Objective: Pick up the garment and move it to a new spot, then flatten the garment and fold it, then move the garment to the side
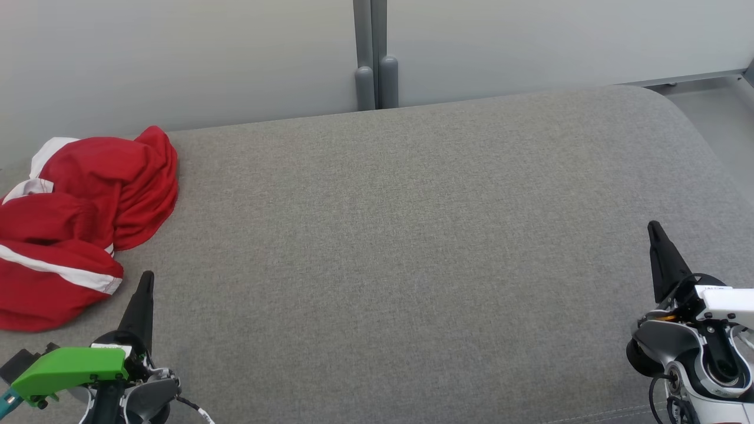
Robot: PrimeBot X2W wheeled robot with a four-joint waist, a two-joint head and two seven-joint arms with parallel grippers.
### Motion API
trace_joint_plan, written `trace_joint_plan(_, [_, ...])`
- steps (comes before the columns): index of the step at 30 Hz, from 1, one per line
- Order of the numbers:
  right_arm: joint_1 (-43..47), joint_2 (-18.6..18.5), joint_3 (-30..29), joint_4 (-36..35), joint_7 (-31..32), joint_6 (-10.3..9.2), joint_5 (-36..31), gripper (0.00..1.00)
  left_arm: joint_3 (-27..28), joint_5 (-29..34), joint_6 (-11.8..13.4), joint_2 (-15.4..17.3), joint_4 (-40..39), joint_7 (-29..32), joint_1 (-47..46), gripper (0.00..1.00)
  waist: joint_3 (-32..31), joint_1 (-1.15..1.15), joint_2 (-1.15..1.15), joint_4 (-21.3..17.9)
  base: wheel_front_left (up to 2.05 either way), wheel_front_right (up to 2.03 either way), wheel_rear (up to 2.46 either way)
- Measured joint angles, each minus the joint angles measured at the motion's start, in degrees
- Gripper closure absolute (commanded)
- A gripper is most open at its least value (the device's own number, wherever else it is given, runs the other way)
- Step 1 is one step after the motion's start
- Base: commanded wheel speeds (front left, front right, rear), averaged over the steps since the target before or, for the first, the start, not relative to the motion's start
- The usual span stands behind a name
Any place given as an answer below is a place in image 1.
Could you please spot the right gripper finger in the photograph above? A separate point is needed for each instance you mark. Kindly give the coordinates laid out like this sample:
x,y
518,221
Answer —
x,y
665,265

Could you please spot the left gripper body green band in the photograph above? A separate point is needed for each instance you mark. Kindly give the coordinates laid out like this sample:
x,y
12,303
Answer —
x,y
65,368

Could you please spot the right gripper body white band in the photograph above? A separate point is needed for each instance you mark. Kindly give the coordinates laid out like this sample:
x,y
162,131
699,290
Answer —
x,y
730,303

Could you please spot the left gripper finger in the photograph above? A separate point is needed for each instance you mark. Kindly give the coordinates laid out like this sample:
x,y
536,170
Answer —
x,y
140,318

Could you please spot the red white jersey shirt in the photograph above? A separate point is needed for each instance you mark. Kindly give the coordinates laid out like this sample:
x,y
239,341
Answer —
x,y
135,176

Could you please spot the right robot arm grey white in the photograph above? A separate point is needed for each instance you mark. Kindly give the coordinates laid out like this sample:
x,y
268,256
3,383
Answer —
x,y
665,341

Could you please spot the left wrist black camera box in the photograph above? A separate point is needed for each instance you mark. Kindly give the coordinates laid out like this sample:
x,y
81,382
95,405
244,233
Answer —
x,y
20,362

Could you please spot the grey metal frame rail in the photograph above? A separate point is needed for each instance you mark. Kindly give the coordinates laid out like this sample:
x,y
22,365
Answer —
x,y
707,78

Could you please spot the grey double partition post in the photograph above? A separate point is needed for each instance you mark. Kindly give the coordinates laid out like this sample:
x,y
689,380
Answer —
x,y
370,35

